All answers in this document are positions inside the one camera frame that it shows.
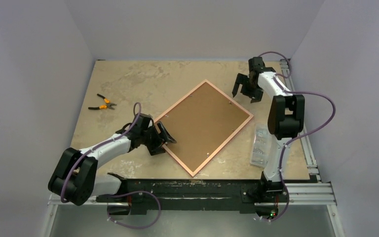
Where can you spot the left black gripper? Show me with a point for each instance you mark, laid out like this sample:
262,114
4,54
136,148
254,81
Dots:
156,148

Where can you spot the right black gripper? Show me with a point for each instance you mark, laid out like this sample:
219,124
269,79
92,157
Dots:
248,85

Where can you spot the brown backing board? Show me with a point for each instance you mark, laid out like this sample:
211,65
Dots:
206,127

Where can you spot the pink picture frame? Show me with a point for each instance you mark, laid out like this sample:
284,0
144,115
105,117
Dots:
179,160

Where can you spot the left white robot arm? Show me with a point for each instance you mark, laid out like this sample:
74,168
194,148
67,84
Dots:
75,177

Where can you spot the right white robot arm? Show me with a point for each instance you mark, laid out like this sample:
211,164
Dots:
286,115

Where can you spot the clear plastic screw box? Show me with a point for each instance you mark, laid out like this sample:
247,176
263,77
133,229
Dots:
261,146

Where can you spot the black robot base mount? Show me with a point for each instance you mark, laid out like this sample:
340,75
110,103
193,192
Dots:
247,196

